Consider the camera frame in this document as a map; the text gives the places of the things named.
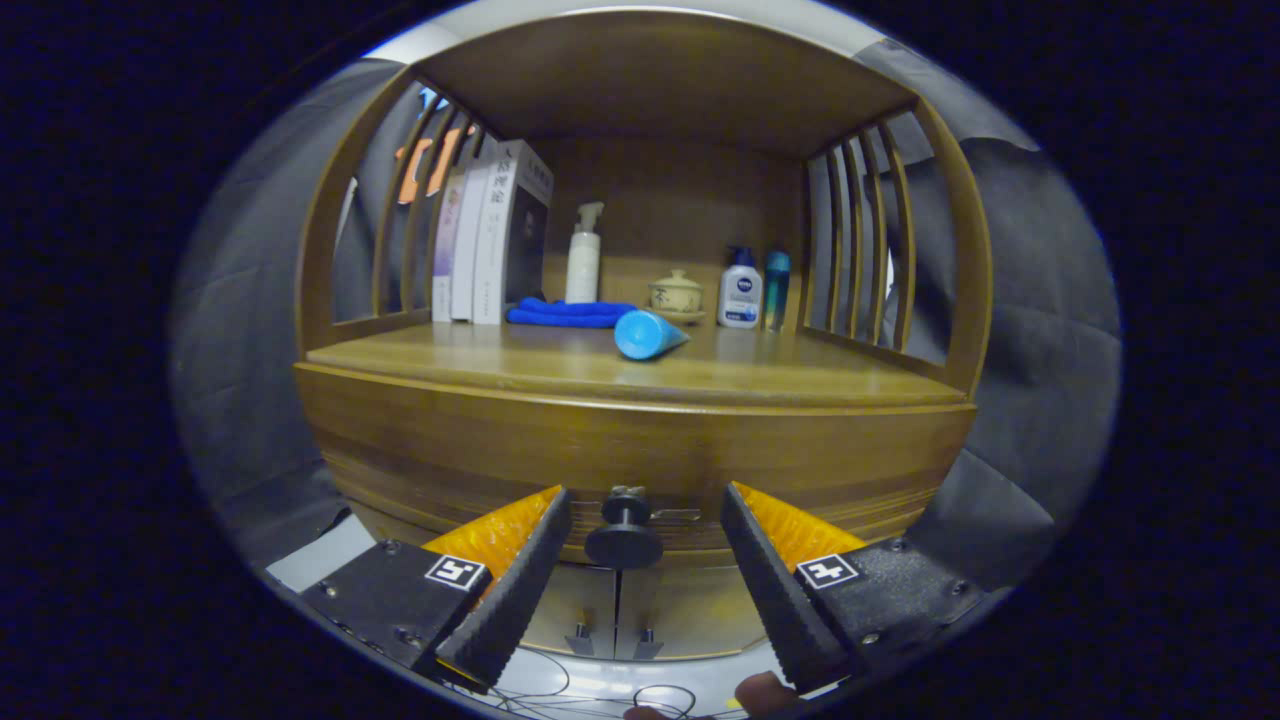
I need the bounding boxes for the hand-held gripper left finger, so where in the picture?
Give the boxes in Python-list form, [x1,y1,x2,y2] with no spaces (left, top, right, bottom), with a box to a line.
[298,485,574,693]

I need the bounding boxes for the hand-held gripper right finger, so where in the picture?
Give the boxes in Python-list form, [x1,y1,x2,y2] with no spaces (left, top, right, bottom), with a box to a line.
[720,481,986,695]

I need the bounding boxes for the black drawer knob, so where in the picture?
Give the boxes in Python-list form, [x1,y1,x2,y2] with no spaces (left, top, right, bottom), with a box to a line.
[585,485,664,571]

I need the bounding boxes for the blue and white cosmetic tube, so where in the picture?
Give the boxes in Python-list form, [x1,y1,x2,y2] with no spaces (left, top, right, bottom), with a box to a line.
[614,309,691,361]

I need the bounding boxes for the wooden cabinet door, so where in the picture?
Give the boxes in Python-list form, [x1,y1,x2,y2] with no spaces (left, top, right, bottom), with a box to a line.
[520,565,618,659]
[617,565,771,659]

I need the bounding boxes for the wooden countertop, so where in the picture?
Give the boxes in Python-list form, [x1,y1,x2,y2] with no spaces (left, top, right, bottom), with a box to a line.
[305,310,969,411]

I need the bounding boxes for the brown wooden cabinet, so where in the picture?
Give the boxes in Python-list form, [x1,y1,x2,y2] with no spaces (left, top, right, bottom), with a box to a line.
[293,8,994,663]

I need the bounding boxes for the blue folded cloth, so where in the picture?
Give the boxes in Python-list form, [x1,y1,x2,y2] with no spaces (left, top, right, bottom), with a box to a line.
[506,297,638,329]

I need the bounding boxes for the white lotion bottle blue cap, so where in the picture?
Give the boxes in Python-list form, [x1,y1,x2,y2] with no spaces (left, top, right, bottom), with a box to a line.
[717,246,764,330]

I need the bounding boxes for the slim teal bottle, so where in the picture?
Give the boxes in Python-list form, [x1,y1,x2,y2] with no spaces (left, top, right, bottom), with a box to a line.
[764,250,792,332]

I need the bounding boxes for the beige lidded tea cup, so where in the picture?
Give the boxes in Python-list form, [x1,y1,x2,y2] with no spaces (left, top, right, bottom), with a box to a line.
[647,268,707,324]

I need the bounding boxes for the white pump bottle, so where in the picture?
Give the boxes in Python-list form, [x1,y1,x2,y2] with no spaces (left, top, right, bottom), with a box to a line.
[565,201,605,305]

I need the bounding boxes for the white book with dark cover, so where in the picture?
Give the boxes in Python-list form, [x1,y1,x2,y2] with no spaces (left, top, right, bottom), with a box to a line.
[472,139,555,326]

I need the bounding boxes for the thin black floor cables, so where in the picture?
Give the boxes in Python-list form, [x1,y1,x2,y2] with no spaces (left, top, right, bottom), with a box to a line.
[480,650,701,720]

